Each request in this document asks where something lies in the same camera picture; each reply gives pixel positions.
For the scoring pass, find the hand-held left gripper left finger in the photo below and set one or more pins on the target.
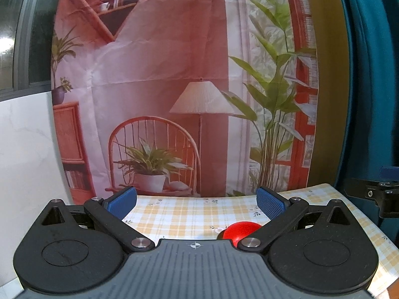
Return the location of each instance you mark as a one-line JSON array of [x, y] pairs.
[[121, 202]]

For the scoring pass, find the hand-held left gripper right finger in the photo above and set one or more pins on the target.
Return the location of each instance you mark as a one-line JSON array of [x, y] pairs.
[[270, 205]]

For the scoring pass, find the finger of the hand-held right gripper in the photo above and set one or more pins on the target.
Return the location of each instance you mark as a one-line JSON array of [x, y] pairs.
[[364, 190]]

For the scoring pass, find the large red bowl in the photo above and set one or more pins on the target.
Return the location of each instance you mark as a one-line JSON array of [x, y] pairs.
[[240, 232]]

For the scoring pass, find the yellow checked floral tablecloth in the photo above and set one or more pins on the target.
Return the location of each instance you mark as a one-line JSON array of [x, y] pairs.
[[187, 215]]

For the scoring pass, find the teal curtain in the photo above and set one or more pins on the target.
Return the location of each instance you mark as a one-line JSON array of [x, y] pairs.
[[371, 84]]

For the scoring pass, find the printed room backdrop cloth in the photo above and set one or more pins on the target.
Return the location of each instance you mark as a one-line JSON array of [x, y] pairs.
[[187, 68]]

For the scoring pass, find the dark framed window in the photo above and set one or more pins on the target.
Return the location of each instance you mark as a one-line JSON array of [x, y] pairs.
[[34, 37]]

